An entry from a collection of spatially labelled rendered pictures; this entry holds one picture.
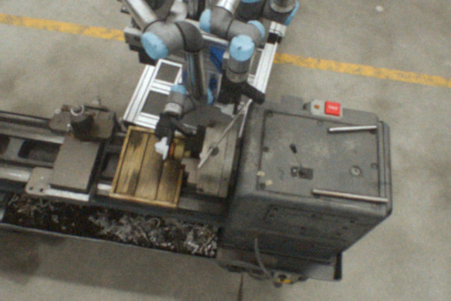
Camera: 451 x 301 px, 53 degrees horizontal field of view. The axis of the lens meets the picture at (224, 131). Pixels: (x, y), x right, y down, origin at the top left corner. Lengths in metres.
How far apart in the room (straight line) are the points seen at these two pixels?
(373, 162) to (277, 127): 0.40
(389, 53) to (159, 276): 2.52
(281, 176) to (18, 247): 1.84
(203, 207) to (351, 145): 0.70
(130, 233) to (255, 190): 0.86
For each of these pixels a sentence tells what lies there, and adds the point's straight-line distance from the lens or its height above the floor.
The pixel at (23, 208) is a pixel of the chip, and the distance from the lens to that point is 2.50.
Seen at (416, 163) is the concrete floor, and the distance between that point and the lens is 3.51.
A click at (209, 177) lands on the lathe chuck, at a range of 1.78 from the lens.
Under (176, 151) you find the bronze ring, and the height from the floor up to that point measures 1.12.
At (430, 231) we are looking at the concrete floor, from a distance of 3.35.
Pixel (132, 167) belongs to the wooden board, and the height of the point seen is 0.88.
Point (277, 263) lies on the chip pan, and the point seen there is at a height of 0.54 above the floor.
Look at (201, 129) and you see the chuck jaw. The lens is 1.84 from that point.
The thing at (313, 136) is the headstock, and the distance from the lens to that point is 1.84.
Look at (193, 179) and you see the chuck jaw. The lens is 1.85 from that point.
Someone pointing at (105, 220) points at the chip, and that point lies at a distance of 2.40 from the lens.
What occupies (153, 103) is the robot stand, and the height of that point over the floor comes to 0.21.
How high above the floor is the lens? 2.80
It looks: 60 degrees down
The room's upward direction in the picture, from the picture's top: 10 degrees clockwise
